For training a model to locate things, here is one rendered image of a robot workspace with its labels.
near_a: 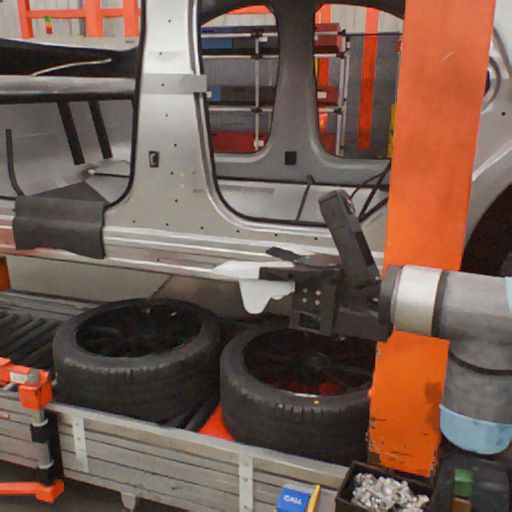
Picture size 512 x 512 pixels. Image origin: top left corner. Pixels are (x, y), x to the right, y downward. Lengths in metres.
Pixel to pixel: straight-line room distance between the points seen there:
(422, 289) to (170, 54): 1.49
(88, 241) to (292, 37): 1.97
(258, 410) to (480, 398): 1.18
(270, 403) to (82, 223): 1.04
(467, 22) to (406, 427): 0.90
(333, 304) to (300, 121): 2.95
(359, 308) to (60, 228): 1.75
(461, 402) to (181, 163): 1.47
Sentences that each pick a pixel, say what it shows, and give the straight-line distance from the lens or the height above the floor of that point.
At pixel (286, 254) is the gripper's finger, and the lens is 0.69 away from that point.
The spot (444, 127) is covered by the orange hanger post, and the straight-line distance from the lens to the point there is 1.13.
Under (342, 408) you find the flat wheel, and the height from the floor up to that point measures 0.50.
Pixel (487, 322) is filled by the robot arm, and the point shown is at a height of 1.22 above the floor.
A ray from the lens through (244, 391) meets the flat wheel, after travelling 1.73.
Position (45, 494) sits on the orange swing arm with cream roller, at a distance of 2.12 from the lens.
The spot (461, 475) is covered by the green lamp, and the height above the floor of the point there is 0.66.
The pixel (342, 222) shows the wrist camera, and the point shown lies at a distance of 0.58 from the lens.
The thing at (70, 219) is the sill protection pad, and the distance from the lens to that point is 2.21.
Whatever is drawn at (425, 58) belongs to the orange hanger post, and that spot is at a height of 1.49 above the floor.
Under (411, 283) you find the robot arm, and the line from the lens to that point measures 0.57.
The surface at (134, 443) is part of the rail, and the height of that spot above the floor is 0.33.
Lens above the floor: 1.44
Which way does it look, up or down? 18 degrees down
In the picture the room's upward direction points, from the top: straight up
